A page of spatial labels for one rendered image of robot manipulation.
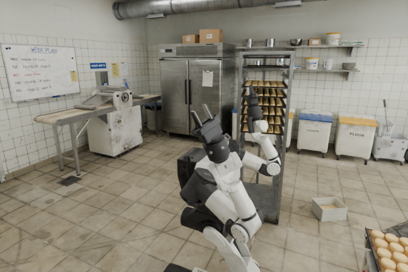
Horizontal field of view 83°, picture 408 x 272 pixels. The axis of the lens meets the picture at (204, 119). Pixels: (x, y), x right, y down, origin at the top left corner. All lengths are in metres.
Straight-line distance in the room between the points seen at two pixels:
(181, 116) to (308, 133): 2.53
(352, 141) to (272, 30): 2.54
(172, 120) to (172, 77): 0.93
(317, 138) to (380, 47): 1.89
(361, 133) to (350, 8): 2.20
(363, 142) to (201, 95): 2.95
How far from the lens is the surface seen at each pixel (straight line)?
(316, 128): 4.59
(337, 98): 5.16
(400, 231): 3.36
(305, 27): 5.12
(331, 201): 3.31
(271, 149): 1.46
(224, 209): 1.02
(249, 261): 1.58
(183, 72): 4.81
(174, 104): 5.01
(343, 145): 4.71
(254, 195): 3.03
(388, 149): 5.06
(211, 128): 0.82
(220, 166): 0.88
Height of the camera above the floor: 1.75
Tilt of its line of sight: 15 degrees down
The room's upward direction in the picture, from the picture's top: straight up
